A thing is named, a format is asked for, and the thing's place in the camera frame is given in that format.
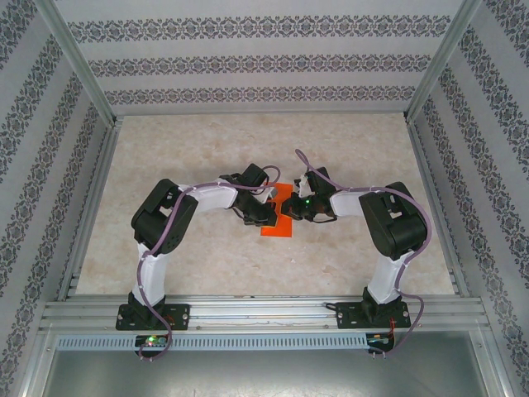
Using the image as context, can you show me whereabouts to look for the orange square paper sheet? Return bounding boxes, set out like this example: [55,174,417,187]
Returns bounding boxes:
[260,181,294,239]

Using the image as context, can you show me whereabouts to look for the grey metal sheet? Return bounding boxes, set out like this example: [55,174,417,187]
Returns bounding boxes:
[41,349,493,397]

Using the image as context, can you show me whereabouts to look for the control board with green light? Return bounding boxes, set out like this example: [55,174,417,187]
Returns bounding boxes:
[136,334,169,348]

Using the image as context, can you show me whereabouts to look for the aluminium back rail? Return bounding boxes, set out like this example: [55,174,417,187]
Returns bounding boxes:
[113,108,410,117]

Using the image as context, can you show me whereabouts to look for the aluminium mounting rail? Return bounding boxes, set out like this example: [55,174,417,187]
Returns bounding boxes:
[40,295,491,332]

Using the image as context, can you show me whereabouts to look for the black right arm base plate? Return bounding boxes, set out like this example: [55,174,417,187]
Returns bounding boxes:
[335,301,410,331]

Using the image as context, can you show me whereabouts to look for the aluminium side rail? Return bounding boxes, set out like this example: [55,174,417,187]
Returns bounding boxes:
[55,117,123,301]
[404,113,470,299]

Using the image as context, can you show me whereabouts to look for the slotted grey cable duct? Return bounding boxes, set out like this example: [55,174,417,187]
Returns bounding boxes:
[55,333,369,352]

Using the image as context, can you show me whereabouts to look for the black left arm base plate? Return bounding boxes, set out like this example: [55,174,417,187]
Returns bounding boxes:
[116,304,191,332]

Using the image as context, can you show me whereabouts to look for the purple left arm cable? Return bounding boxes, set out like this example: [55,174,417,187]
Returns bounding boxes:
[136,164,284,363]

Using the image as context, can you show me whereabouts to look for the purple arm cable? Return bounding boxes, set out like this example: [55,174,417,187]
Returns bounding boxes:
[136,164,284,363]
[294,148,433,361]

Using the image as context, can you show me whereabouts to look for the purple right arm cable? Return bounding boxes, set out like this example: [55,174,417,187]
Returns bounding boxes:
[294,148,433,361]

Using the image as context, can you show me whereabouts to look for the aluminium frame post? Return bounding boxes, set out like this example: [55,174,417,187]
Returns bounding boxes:
[35,0,121,127]
[404,0,484,125]

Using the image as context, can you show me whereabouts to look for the aluminium lower frame bar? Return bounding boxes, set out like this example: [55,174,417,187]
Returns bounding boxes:
[16,328,57,397]
[474,328,516,397]

